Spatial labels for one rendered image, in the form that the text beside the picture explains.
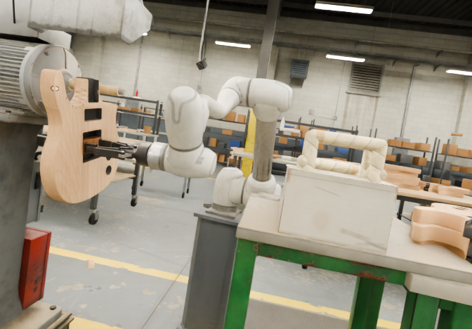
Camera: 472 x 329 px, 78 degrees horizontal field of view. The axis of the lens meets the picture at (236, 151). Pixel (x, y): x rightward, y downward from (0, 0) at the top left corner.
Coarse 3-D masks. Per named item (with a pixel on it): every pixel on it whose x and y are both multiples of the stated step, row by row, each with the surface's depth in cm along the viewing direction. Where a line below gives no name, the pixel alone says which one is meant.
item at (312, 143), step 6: (312, 138) 75; (306, 144) 76; (312, 144) 75; (318, 144) 76; (306, 150) 76; (312, 150) 75; (306, 156) 76; (312, 156) 75; (312, 162) 75; (306, 168) 76; (312, 168) 76
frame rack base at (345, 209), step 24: (288, 168) 77; (288, 192) 75; (312, 192) 74; (336, 192) 74; (360, 192) 73; (384, 192) 72; (288, 216) 76; (312, 216) 75; (336, 216) 74; (360, 216) 73; (384, 216) 72; (336, 240) 74; (360, 240) 73; (384, 240) 72
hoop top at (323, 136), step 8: (320, 136) 75; (328, 136) 74; (336, 136) 74; (344, 136) 74; (352, 136) 74; (360, 136) 74; (336, 144) 75; (344, 144) 74; (352, 144) 74; (360, 144) 73; (368, 144) 73; (376, 144) 73; (384, 144) 73
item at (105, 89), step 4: (72, 80) 102; (72, 84) 101; (100, 84) 100; (104, 84) 101; (72, 88) 101; (100, 88) 100; (104, 88) 99; (108, 88) 99; (112, 88) 99; (116, 88) 99; (120, 88) 101; (100, 92) 100; (104, 92) 100; (108, 92) 100; (112, 92) 99; (116, 92) 99
